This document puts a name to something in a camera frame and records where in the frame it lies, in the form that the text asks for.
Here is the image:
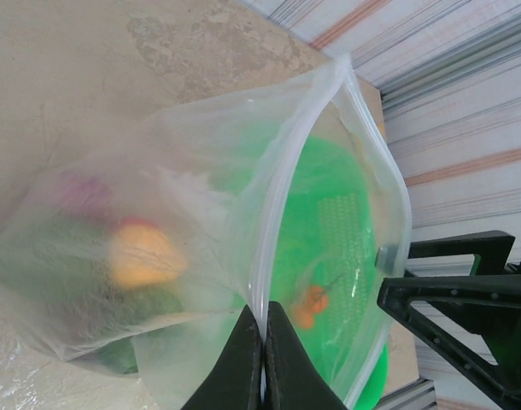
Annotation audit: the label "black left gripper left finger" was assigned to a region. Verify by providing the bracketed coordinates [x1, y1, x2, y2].
[181, 305, 264, 410]

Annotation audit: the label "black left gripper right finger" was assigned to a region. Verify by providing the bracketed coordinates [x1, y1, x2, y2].
[264, 301, 345, 410]

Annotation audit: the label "green bell pepper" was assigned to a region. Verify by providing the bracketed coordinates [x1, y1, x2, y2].
[0, 213, 187, 375]

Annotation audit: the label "yellow bell pepper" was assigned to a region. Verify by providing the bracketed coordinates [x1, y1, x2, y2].
[108, 224, 189, 290]

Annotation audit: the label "clear zip-top bag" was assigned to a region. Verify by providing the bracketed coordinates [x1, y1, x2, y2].
[0, 53, 411, 410]

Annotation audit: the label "purple sweet potato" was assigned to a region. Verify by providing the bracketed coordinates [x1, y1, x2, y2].
[57, 168, 114, 208]

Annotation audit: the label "orange cherry tomatoes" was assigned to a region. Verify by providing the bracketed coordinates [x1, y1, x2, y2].
[290, 284, 330, 330]

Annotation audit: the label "green plastic basket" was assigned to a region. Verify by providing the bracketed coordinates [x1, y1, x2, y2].
[225, 134, 392, 410]

